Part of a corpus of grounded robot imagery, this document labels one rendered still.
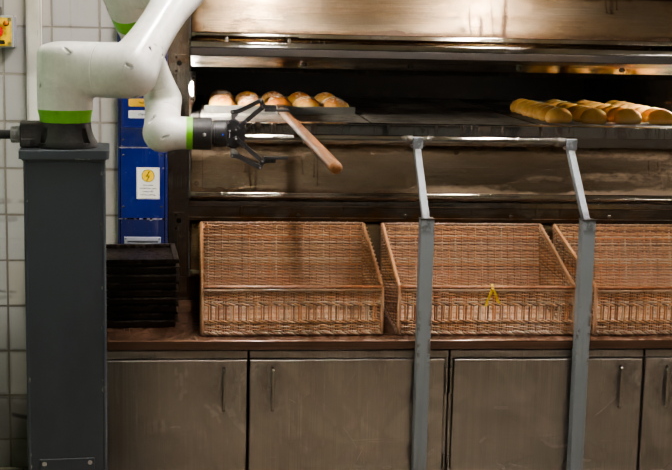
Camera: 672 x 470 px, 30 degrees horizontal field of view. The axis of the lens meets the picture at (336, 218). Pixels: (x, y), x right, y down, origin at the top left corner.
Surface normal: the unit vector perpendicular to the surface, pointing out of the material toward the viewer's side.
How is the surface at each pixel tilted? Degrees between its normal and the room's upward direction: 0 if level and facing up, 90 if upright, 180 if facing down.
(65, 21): 90
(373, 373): 90
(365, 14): 70
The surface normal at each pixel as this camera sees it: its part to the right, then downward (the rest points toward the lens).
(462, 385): 0.11, 0.15
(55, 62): -0.22, 0.11
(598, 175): 0.10, -0.19
